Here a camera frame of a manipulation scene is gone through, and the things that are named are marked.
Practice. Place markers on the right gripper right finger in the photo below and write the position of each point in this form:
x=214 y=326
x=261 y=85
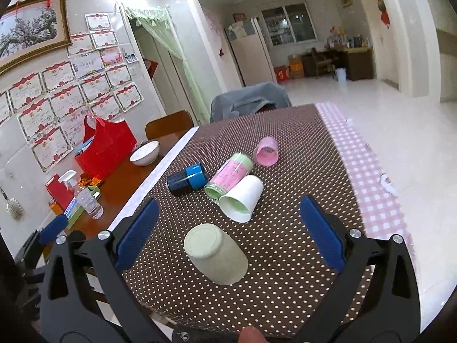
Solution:
x=374 y=297

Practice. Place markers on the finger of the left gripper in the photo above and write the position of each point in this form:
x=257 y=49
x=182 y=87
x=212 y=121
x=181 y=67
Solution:
x=49 y=233

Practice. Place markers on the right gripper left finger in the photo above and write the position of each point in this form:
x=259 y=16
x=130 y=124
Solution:
x=68 y=309

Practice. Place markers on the pale green paper cup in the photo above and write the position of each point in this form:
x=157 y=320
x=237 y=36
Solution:
x=215 y=254

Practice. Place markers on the white paper cup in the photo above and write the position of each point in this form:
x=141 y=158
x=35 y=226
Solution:
x=240 y=202

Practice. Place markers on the small pink cup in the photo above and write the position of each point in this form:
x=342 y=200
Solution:
x=266 y=152

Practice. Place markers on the pink and green cup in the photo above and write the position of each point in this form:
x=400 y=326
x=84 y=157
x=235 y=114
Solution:
x=232 y=171

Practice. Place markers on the person's right hand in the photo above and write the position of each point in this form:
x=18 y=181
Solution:
x=251 y=335

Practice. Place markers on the red envelope packet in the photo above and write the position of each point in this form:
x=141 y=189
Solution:
x=59 y=192

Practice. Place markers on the clear spray bottle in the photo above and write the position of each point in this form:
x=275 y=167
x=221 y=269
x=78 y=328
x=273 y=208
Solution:
x=82 y=194

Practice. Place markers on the pink checkered tablecloth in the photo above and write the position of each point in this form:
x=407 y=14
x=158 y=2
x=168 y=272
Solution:
x=376 y=197

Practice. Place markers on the red felt bag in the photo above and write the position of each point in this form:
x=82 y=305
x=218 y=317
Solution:
x=110 y=142

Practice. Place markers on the white ceramic bowl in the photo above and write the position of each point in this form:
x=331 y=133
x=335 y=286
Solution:
x=146 y=154

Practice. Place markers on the brown wooden chair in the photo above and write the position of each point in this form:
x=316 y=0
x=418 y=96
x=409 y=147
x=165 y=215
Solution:
x=176 y=122

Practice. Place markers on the blue and black can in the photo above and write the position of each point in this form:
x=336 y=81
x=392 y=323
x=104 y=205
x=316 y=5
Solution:
x=187 y=180

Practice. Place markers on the brown polka dot tablecloth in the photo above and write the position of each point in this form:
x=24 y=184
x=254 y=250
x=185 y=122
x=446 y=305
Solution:
x=287 y=277

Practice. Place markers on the framed blossom painting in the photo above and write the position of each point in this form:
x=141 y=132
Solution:
x=31 y=28

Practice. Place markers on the white trash bin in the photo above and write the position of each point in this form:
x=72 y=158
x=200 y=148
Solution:
x=341 y=75

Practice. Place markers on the grey covered chair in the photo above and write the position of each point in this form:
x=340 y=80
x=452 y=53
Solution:
x=248 y=101

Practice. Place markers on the green door curtain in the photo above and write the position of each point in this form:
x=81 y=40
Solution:
x=173 y=79

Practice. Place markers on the dark wooden desk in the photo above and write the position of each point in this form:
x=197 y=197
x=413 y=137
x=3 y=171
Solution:
x=357 y=61

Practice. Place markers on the orange cardboard box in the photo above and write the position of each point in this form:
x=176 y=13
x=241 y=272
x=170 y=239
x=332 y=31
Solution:
x=296 y=68

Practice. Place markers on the red cardboard box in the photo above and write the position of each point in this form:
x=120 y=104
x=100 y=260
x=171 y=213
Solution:
x=282 y=74

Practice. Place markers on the wooden desk chair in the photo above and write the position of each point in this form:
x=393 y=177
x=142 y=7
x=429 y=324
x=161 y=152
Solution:
x=321 y=62

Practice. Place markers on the white refrigerator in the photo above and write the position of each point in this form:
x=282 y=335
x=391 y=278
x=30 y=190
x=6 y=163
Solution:
x=250 y=52

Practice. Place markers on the window with white frame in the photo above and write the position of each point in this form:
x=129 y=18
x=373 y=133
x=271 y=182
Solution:
x=287 y=24

